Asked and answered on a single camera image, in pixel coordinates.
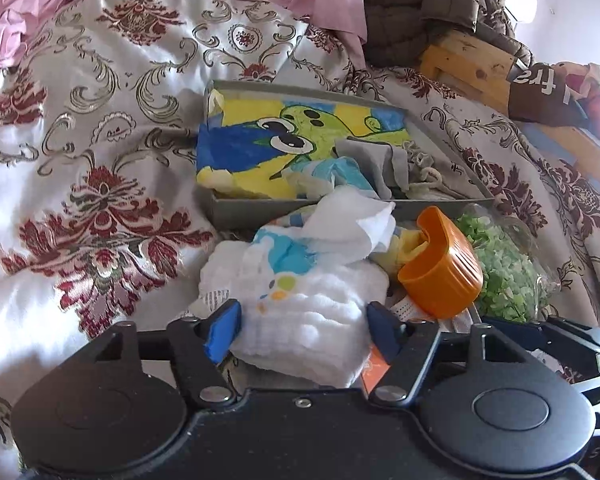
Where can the wooden bunk frame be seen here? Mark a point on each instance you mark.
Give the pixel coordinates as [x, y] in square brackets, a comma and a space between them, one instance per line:
[475, 65]

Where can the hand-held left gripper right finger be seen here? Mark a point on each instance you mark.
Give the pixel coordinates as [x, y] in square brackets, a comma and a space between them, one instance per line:
[382, 335]

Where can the white plain cloth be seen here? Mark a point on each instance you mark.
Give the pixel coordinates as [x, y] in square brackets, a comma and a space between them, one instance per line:
[350, 220]

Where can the white teal printed cloth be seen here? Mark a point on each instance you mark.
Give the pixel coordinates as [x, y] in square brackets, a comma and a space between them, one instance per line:
[340, 172]

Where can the bag of green paper stars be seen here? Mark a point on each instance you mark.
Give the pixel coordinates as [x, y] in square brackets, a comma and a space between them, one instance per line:
[505, 275]

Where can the floral satin bedspread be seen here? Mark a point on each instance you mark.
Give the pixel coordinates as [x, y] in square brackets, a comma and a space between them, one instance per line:
[105, 135]

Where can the white textured muslin cloth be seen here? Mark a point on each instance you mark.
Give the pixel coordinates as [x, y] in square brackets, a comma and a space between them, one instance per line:
[320, 305]

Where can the grey cloth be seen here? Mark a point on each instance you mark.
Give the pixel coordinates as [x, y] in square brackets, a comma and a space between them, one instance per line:
[365, 157]

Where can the grey storage tray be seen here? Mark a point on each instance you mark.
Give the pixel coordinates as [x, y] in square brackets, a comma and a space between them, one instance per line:
[260, 212]

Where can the orange plastic cup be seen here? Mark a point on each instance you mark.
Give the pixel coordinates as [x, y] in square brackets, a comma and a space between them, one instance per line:
[445, 270]

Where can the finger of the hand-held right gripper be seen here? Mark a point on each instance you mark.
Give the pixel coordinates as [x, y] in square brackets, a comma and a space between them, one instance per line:
[520, 332]

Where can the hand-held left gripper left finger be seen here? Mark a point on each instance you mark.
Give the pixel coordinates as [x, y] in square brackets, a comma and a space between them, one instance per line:
[225, 330]

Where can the cartoon print towel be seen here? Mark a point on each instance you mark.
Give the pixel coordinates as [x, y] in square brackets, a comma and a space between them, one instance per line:
[240, 155]

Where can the brown printed cloth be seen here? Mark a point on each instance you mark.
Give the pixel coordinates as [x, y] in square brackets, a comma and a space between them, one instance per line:
[540, 95]

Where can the yellow cloth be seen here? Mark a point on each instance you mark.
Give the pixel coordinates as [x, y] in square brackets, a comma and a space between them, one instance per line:
[405, 250]

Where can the brown quilted puffer jacket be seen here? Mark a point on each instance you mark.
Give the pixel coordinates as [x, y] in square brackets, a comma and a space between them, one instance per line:
[410, 10]

